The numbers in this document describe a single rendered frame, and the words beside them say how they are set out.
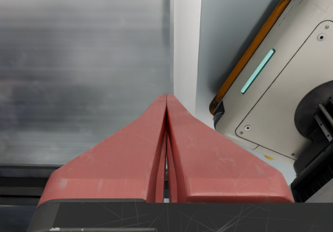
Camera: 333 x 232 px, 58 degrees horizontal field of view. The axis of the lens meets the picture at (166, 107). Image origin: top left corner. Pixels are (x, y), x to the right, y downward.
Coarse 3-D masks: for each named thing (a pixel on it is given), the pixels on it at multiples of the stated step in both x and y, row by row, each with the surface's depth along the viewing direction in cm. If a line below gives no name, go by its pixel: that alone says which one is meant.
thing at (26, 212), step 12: (0, 204) 44; (12, 204) 44; (24, 204) 44; (36, 204) 44; (0, 216) 51; (12, 216) 51; (24, 216) 51; (0, 228) 53; (12, 228) 53; (24, 228) 53
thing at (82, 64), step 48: (0, 0) 31; (48, 0) 31; (96, 0) 30; (144, 0) 30; (0, 48) 34; (48, 48) 34; (96, 48) 33; (144, 48) 33; (0, 96) 37; (48, 96) 37; (96, 96) 37; (144, 96) 37; (0, 144) 42; (48, 144) 42; (96, 144) 41
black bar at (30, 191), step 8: (0, 184) 45; (8, 184) 45; (16, 184) 45; (24, 184) 45; (32, 184) 45; (40, 184) 45; (0, 192) 45; (8, 192) 45; (16, 192) 45; (24, 192) 45; (32, 192) 45; (40, 192) 45; (168, 192) 44
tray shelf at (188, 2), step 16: (176, 0) 30; (192, 0) 30; (176, 16) 31; (192, 16) 31; (176, 32) 32; (192, 32) 32; (176, 48) 33; (192, 48) 33; (176, 64) 34; (192, 64) 34; (176, 80) 36; (192, 80) 35; (176, 96) 37; (192, 96) 37; (192, 112) 38; (0, 176) 46; (16, 176) 46; (32, 176) 46; (48, 176) 46
